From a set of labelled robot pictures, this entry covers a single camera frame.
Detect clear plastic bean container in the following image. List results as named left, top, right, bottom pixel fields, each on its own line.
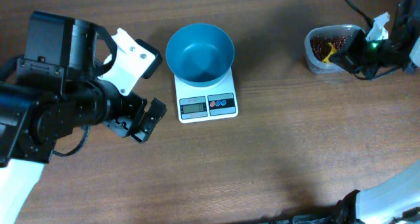
left=304, top=24, right=361, bottom=74

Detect yellow measuring scoop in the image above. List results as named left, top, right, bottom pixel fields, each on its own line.
left=322, top=42, right=337, bottom=64

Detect teal plastic bowl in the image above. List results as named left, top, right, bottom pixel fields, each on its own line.
left=165, top=23, right=235, bottom=87

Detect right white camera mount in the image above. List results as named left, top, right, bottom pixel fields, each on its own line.
left=366, top=12, right=390, bottom=41

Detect white digital kitchen scale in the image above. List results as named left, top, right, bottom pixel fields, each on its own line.
left=175, top=69, right=239, bottom=123

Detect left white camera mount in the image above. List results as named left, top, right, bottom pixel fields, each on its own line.
left=97, top=28, right=161, bottom=96

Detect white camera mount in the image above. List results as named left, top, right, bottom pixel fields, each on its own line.
left=97, top=28, right=161, bottom=96
left=366, top=12, right=390, bottom=41

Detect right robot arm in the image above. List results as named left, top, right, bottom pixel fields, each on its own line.
left=329, top=0, right=419, bottom=80

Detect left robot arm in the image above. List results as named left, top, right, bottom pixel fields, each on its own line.
left=1, top=11, right=167, bottom=223

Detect left black cable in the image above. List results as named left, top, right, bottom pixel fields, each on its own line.
left=52, top=124, right=91, bottom=158

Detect red beans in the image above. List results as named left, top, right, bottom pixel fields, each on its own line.
left=310, top=36, right=348, bottom=62

